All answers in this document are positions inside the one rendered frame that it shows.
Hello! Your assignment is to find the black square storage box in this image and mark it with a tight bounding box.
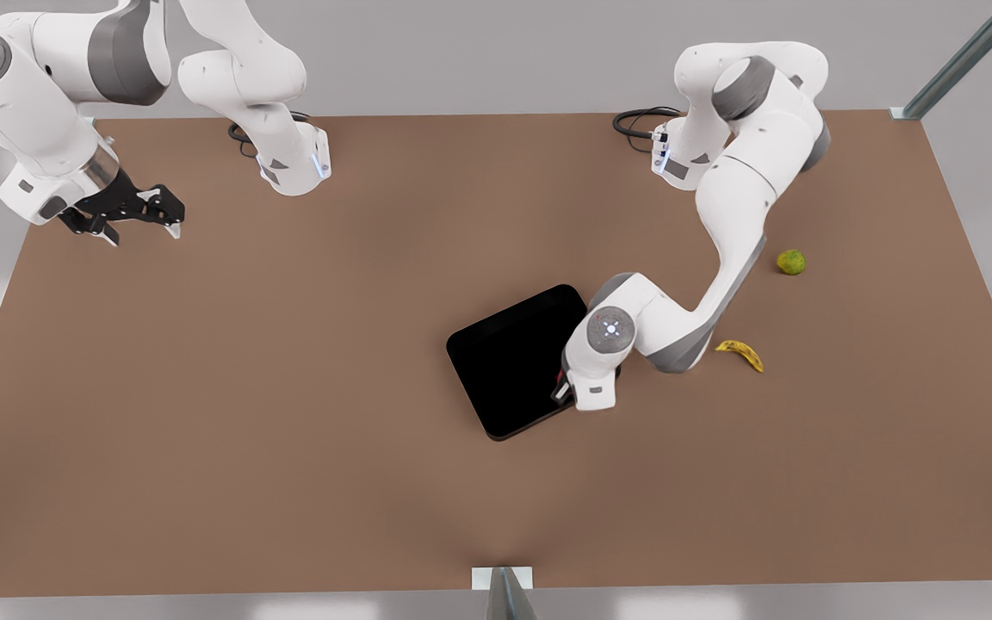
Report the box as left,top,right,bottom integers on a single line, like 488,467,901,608
446,283,623,443

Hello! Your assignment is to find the yellow spotted banana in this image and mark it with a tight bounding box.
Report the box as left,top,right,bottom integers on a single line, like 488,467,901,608
714,339,766,375

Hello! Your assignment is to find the black cable loop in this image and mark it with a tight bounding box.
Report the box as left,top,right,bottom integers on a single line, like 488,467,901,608
227,110,313,159
612,106,684,155

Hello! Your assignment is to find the silver frame post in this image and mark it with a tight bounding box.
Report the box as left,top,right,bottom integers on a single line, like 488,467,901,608
471,566,536,620
889,0,992,121

